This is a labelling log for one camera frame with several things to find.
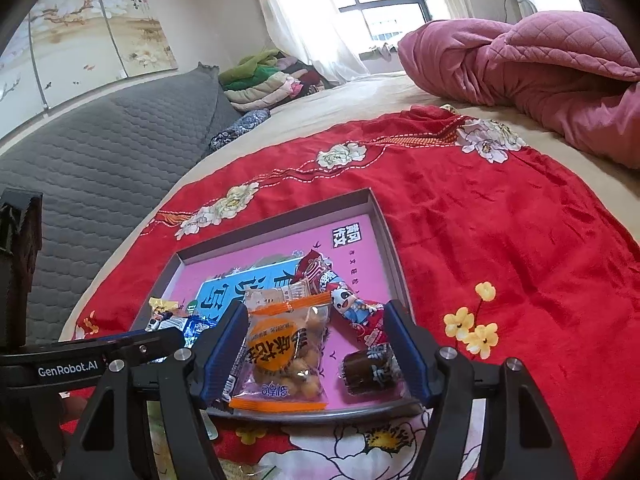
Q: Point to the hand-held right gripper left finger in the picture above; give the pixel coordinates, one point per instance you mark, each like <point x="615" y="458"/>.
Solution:
<point x="220" y="360"/>

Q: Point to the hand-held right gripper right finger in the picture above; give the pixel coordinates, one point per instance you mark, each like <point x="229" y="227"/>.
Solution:
<point x="405" y="350"/>

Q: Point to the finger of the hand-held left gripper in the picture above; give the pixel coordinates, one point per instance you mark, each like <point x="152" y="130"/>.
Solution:
<point x="145" y="347"/>

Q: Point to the black chocolate bar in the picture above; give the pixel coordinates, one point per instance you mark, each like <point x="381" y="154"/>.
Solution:
<point x="234" y="380"/>

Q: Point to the yellow snack packet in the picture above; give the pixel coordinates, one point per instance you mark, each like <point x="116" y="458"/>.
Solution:
<point x="162" y="312"/>

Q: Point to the blue biscuit packet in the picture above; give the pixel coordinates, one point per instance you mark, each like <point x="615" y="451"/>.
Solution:
<point x="197" y="327"/>

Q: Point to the dark brown candy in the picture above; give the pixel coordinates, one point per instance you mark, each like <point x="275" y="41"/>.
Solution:
<point x="370" y="372"/>

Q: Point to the orange peanut packet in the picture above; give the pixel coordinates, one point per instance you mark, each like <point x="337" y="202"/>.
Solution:
<point x="280" y="360"/>

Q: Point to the red panda sausage packet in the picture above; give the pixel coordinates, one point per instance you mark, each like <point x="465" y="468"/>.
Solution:
<point x="350" y="305"/>

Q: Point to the clear pink-edged snack packet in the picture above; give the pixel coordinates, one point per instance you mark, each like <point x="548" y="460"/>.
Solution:
<point x="275" y="300"/>

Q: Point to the grey cardboard tray pink print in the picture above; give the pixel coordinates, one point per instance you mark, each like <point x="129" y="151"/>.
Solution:
<point x="360" y="240"/>

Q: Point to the grey quilted headboard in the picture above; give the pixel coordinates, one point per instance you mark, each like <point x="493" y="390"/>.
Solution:
<point x="100" y="160"/>

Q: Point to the red floral blanket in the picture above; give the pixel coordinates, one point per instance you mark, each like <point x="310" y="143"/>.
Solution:
<point x="500" y="235"/>

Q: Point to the blue patterned cloth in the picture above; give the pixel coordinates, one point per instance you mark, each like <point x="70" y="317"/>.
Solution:
<point x="240" y="127"/>

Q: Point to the stack of folded clothes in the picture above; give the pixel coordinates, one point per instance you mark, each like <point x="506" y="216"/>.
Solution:
<point x="260" y="85"/>

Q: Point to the pink quilted duvet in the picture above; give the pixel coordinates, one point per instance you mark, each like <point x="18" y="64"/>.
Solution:
<point x="525" y="60"/>

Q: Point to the floral wall painting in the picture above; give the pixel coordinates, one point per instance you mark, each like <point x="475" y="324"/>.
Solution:
<point x="135" y="35"/>

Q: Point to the white metal frame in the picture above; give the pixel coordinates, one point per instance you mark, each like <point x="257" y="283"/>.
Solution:
<point x="525" y="4"/>

